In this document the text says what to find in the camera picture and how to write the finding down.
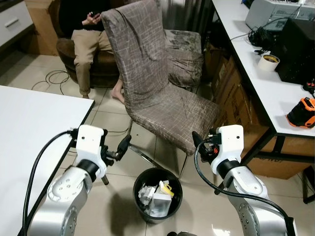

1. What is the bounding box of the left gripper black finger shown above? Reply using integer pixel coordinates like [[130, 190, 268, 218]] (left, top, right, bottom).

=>
[[118, 135, 133, 157]]

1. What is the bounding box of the yellow trash piece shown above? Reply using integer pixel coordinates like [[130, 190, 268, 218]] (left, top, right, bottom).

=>
[[157, 180, 175, 197]]

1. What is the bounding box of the black round rubbish bin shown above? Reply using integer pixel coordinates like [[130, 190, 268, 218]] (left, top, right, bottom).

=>
[[133, 168, 184, 225]]

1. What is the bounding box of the white crumpled paper trash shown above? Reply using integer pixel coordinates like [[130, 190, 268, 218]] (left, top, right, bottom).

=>
[[137, 183, 174, 218]]

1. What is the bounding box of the brown cardboard boxes stack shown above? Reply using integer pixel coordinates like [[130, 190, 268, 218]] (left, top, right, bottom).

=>
[[211, 48, 315, 180]]

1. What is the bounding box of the chair with brown patterned cover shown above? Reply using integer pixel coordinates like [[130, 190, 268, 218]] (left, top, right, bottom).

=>
[[100, 0, 221, 174]]

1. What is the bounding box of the grey patterned seat cushion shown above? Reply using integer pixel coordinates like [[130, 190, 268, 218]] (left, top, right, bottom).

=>
[[164, 29, 205, 90]]

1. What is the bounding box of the dark brown armchair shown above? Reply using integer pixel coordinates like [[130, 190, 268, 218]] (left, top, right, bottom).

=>
[[49, 0, 122, 89]]

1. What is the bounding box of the robot right leg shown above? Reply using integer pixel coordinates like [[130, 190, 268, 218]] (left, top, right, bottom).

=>
[[166, 231, 198, 236]]

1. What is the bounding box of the orange and black power tool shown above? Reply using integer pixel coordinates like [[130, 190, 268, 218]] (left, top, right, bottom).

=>
[[286, 97, 315, 129]]

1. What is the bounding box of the red and black plug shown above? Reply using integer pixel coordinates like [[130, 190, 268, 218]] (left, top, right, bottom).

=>
[[302, 79, 315, 95]]

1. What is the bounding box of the seated person in tan trousers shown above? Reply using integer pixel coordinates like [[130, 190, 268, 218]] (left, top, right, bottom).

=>
[[59, 0, 126, 104]]

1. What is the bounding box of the black computer case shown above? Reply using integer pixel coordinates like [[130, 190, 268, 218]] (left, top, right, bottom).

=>
[[273, 18, 315, 85]]

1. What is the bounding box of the tall brown cardboard box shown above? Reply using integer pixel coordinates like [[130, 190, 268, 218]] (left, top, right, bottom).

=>
[[24, 0, 61, 56]]

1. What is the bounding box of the grey printer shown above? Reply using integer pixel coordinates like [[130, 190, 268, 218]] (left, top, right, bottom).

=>
[[245, 0, 315, 30]]

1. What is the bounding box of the white drawer cabinet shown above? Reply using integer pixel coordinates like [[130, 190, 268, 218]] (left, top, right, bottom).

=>
[[0, 0, 35, 50]]

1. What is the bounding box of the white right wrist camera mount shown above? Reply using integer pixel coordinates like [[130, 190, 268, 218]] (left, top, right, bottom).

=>
[[216, 125, 245, 176]]

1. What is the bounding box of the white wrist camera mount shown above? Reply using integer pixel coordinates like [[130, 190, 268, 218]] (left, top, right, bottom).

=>
[[216, 125, 245, 176], [75, 125, 108, 166]]

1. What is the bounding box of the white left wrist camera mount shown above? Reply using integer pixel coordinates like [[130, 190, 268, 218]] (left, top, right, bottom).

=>
[[75, 125, 108, 166]]

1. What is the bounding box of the black desk frame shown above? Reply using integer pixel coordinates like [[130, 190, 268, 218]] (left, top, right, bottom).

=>
[[240, 132, 315, 205]]

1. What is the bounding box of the thin looped floor cable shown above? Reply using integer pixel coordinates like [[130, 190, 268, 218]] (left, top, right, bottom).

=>
[[31, 68, 72, 95]]

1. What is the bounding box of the black tangled cable bundle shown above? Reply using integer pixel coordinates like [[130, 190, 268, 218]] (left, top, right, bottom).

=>
[[248, 25, 282, 50]]

